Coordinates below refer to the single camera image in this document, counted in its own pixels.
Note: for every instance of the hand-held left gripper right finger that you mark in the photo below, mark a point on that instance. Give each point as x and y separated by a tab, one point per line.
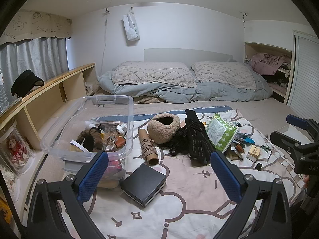
225	176

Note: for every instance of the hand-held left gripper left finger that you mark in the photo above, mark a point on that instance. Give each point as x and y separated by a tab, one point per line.
93	176

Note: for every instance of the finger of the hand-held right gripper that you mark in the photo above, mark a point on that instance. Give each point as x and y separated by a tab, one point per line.
284	140
297	122

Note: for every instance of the yellow tissue pack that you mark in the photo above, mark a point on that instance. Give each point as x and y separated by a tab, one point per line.
254	153

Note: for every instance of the small black box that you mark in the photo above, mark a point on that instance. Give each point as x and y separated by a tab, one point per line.
259	166

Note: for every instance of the clear plastic storage bin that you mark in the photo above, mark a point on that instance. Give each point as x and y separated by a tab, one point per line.
62	132

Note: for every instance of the person's right hand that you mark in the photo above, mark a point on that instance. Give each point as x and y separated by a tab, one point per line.
307	181

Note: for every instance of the green clip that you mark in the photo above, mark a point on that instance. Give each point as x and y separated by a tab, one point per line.
266	148

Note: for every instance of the brown tape roll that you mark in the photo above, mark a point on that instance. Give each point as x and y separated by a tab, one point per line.
110	147

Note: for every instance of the blue plastic item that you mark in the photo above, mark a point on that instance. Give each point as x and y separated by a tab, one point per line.
249	141

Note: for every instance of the white rimmed round tub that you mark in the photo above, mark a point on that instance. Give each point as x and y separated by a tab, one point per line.
77	145

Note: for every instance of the brown fur earmuffs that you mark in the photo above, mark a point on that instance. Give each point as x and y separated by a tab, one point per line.
91	138

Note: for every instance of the brown leather pouch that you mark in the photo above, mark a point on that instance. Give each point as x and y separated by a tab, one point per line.
120	142

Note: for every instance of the white louvered closet door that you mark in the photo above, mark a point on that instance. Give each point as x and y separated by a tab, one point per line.
305	79

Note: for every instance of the black knit glove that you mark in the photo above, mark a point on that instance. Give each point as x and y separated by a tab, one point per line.
199	142

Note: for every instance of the bundle of rubber bands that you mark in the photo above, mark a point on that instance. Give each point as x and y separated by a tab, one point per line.
111	135

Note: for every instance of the green wet wipes pack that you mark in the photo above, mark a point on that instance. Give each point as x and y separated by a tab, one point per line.
220	132

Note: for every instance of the flat black box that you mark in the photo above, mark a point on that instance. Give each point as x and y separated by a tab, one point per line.
143	183

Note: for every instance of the small white bottle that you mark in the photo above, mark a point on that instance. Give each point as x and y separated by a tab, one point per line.
122	129

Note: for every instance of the black wig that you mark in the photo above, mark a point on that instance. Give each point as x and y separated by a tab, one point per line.
178	142

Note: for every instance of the cardboard tube with stocking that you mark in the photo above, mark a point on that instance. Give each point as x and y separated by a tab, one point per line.
148	149

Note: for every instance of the pile of pink clothes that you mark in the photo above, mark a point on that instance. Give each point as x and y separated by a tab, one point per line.
266	62

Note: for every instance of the beige fuzzy hat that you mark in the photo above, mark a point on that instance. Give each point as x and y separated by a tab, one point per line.
159	133

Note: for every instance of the doll in clear case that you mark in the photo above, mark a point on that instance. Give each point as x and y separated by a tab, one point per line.
15	149

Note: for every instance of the white plush doll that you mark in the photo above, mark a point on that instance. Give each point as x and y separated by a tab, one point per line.
8	179

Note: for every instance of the beige textured pillow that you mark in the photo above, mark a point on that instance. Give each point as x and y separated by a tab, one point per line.
152	73
224	73

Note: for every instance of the grey duvet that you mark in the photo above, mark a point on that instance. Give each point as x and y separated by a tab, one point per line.
179	94

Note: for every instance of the yellow packet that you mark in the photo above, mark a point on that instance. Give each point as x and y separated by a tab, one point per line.
5	211

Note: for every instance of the wooden bedside shelf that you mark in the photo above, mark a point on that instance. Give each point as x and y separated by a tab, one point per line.
49	79

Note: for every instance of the black visor cap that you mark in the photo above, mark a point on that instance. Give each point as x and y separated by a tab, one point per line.
23	83

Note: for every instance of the clear water bottle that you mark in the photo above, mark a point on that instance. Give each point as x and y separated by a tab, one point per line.
3	94

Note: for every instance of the grey headboard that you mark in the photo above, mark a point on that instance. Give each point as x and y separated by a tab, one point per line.
187	54

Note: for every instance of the grey curtain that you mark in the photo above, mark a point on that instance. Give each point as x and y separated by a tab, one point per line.
42	54

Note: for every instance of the white paper bag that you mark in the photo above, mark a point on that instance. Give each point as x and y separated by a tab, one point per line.
130	26

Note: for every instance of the beige cartoon valance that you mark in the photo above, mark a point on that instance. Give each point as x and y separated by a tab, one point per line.
37	26

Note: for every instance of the wall niche shelf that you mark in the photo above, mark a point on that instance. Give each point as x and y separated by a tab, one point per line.
249	48

